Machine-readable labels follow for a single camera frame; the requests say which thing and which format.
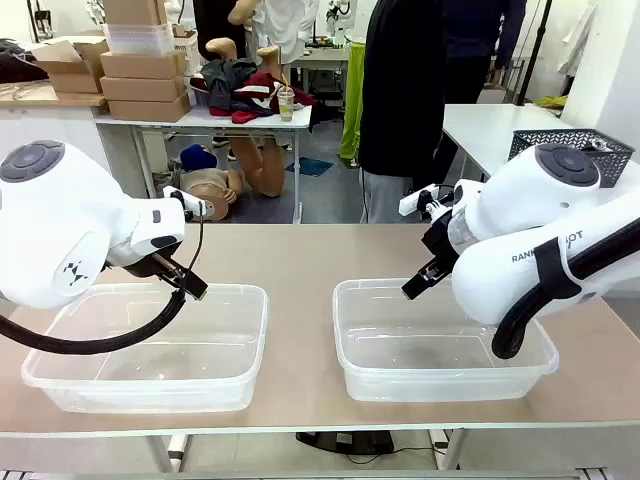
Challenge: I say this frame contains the black arm cable sleeve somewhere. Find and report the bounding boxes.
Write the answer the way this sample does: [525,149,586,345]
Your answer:
[0,289,187,356]
[491,214,640,360]

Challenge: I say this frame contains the black right arm cable sleeve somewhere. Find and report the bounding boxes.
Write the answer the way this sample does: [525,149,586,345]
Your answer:
[491,214,640,360]

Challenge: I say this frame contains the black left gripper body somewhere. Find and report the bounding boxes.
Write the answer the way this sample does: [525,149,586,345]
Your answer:
[114,252,188,291]

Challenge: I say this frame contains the person in black sweatshirt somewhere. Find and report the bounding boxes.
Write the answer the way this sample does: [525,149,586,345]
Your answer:
[357,0,447,225]

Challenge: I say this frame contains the white side table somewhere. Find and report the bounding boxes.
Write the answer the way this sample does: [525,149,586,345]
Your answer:
[442,103,576,181]

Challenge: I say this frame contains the plastic cup with straw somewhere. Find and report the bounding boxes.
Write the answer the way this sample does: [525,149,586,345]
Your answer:
[276,72,296,123]

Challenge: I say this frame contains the lime green hanging cloth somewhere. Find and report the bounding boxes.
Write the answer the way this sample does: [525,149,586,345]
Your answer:
[339,42,367,161]

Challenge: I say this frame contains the clear plastic container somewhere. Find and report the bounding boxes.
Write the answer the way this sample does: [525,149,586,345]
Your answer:
[332,277,560,403]
[21,282,270,414]

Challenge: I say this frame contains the teal floor mat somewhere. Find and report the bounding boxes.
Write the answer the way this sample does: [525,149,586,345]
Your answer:
[284,156,334,177]

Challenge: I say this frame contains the tan mannequin legs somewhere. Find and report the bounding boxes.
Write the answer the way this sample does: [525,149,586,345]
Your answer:
[204,37,286,199]

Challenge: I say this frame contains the tan mannequin torso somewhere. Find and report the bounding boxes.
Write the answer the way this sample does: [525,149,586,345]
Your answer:
[177,167,246,221]

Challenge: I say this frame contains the person in navy clothes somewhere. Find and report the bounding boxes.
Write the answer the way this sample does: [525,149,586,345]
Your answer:
[432,0,527,186]

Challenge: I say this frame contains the white background table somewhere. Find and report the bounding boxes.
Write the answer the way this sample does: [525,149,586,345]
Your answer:
[94,102,314,224]

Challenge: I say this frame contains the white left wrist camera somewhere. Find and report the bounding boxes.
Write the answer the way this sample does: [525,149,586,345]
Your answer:
[162,185,207,221]

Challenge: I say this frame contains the person in white shirt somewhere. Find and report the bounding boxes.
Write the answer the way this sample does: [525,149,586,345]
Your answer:
[227,0,321,66]

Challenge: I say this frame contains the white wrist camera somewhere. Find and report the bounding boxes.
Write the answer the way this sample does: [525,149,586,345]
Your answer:
[162,185,207,221]
[398,184,454,221]

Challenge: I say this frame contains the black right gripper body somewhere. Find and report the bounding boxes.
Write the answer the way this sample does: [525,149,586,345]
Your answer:
[421,213,460,271]

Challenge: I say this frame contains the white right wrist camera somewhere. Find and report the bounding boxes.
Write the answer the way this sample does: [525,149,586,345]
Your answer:
[398,184,454,221]

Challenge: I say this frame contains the black tripod pole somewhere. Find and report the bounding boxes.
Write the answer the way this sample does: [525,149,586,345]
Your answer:
[517,0,554,106]

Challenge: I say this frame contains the black left arm cable sleeve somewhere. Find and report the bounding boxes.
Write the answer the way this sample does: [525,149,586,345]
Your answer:
[0,289,187,356]

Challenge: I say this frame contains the white lab coat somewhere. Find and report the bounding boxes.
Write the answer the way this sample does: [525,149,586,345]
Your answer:
[557,0,599,77]

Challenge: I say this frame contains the black robot stand base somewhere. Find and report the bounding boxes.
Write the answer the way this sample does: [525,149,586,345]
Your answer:
[295,430,395,456]

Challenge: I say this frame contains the white table leg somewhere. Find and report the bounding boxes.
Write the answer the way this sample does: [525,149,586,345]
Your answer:
[429,428,469,471]
[144,433,191,474]

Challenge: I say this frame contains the stack of white crates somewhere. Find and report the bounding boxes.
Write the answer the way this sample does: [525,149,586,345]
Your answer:
[102,23,176,56]

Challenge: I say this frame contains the black fabric heap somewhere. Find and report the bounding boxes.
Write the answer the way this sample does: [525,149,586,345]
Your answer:
[0,38,50,85]

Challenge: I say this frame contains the pile of clothes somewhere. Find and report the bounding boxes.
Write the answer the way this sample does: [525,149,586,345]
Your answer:
[189,69,319,126]

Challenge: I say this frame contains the open cardboard box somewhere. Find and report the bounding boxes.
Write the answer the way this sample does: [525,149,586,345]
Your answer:
[32,38,110,95]

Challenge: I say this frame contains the black velcro strap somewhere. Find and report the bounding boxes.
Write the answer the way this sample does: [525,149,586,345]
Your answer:
[533,238,582,302]

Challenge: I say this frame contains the dark mesh plastic basket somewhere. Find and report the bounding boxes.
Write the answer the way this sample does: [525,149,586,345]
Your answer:
[508,128,635,190]

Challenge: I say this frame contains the wooden board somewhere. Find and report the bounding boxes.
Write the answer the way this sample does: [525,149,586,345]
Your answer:
[0,81,109,109]

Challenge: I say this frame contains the dark grey jacket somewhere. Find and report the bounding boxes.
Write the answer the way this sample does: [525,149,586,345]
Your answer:
[199,57,259,112]

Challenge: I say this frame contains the thin black camera cable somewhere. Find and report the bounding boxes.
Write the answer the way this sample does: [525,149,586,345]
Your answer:
[184,202,206,281]

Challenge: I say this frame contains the blue round cushion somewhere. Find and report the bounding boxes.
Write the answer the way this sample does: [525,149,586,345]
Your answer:
[179,143,217,171]

